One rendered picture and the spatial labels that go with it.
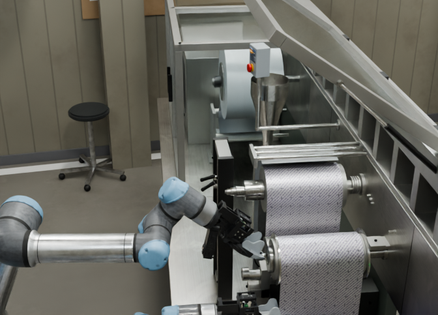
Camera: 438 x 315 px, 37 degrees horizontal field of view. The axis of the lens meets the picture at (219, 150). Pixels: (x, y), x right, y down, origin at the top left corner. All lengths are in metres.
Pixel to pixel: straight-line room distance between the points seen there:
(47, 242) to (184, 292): 0.75
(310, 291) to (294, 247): 0.14
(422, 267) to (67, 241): 0.90
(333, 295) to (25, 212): 0.89
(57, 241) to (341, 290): 0.80
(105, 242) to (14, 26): 3.45
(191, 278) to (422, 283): 0.94
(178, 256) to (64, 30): 2.83
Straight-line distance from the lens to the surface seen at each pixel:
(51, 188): 4.94
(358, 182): 2.10
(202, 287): 2.35
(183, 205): 1.74
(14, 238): 1.75
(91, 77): 5.12
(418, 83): 5.98
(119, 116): 4.93
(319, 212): 2.05
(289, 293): 1.90
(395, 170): 1.87
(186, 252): 2.53
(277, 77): 2.48
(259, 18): 1.53
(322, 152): 2.07
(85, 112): 4.78
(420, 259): 1.75
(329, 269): 1.87
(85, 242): 1.70
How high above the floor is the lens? 2.34
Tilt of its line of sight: 26 degrees down
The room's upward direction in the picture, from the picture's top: straight up
